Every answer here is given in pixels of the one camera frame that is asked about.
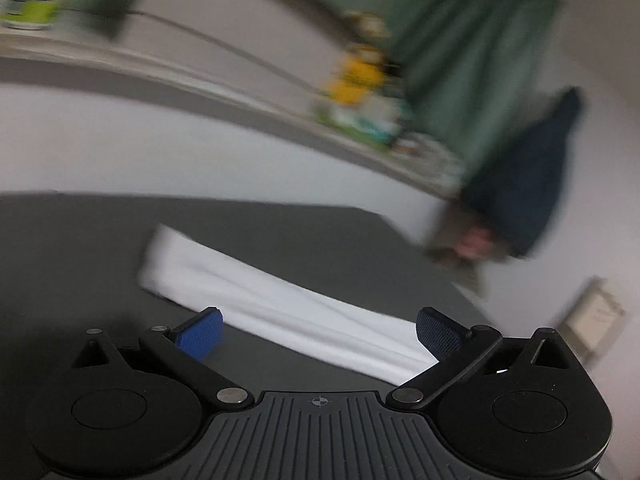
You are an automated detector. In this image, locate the teal and white box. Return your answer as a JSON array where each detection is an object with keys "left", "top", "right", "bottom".
[{"left": 314, "top": 97, "right": 407, "bottom": 148}]

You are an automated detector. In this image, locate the yellow plush toy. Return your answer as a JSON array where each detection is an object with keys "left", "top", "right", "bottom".
[{"left": 320, "top": 42, "right": 392, "bottom": 107}]

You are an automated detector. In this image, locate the white and black chair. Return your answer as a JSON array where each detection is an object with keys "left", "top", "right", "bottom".
[{"left": 554, "top": 275, "right": 627, "bottom": 362}]

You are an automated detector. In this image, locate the lime green cup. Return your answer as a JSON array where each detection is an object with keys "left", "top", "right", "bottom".
[{"left": 0, "top": 0, "right": 59, "bottom": 32}]

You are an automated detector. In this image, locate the dark blue hanging garment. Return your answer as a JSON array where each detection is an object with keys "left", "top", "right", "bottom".
[{"left": 459, "top": 86, "right": 584, "bottom": 260}]

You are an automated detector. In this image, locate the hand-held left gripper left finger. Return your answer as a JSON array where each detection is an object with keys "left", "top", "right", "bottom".
[{"left": 71, "top": 306, "right": 255, "bottom": 412}]

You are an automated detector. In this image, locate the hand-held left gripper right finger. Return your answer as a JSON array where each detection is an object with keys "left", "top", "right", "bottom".
[{"left": 386, "top": 306, "right": 575, "bottom": 412}]

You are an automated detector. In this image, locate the white towel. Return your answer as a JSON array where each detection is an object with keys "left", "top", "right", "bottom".
[{"left": 137, "top": 223, "right": 441, "bottom": 386}]

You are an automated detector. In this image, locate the pink hanging item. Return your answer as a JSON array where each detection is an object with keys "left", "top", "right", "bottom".
[{"left": 454, "top": 225, "right": 497, "bottom": 262}]

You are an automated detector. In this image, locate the green curtain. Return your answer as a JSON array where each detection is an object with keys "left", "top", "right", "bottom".
[{"left": 320, "top": 0, "right": 562, "bottom": 188}]

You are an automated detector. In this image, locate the white wall ledge shelf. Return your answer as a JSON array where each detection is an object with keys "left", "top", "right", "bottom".
[{"left": 0, "top": 25, "right": 468, "bottom": 196}]

